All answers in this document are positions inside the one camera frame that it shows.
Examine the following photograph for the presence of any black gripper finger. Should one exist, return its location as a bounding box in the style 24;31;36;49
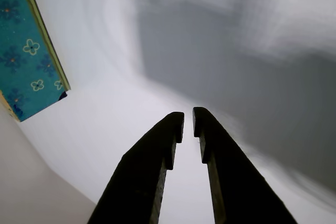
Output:
193;106;296;224
87;112;185;224

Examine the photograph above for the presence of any floral yellow and teal box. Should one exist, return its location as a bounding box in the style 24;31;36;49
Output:
0;0;71;123

